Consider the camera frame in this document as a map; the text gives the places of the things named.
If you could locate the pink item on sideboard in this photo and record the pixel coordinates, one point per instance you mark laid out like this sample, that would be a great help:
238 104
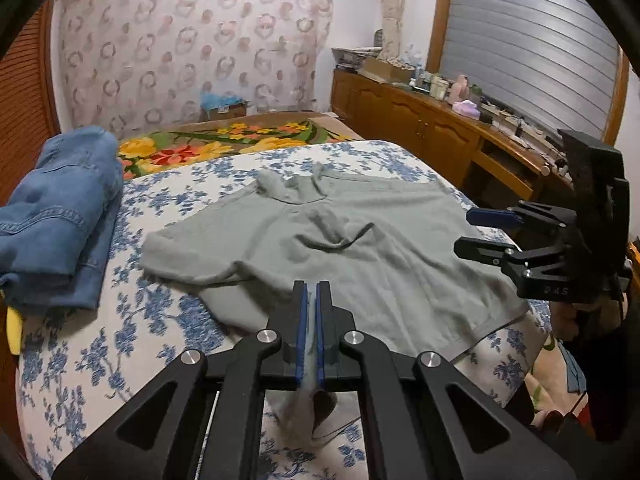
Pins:
466 108

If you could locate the blue floral bed sheet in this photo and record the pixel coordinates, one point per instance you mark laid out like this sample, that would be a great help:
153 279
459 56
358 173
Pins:
78 367

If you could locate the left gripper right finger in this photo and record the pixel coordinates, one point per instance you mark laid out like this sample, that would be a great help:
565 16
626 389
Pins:
421 418

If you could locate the colourful flower blanket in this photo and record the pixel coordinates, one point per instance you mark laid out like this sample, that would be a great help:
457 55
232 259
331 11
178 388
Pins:
171 149

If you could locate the cardboard box on sideboard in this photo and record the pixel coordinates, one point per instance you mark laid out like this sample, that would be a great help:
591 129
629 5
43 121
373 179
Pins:
387 71

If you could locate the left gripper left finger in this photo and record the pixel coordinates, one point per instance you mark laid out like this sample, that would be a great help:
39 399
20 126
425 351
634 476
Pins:
200 416

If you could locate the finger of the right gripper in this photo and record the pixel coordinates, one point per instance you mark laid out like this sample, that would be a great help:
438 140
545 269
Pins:
505 257
527 220

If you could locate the brown louvered wardrobe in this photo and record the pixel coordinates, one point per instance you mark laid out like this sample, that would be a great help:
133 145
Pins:
28 115

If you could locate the wooden sideboard cabinet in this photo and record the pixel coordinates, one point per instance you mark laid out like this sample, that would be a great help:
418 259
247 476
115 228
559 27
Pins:
488 167

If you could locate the grey-green shorts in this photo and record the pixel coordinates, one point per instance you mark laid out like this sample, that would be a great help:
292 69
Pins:
385 246

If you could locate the yellow plush toy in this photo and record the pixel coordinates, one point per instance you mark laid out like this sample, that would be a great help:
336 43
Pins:
14 330

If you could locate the folded blue jeans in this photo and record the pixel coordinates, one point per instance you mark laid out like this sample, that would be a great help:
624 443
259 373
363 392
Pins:
57 227

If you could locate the person's right hand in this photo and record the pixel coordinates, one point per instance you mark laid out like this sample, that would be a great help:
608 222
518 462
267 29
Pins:
568 321

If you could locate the beige side curtain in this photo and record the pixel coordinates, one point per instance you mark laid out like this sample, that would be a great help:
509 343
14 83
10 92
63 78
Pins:
392 13

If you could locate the circle patterned curtain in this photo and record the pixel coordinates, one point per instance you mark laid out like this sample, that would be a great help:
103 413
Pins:
132 66

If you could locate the cardboard box with blue bag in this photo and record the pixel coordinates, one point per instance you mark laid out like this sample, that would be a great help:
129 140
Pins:
221 106

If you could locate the grey window blind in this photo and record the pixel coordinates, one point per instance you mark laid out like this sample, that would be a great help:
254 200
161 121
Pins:
554 61

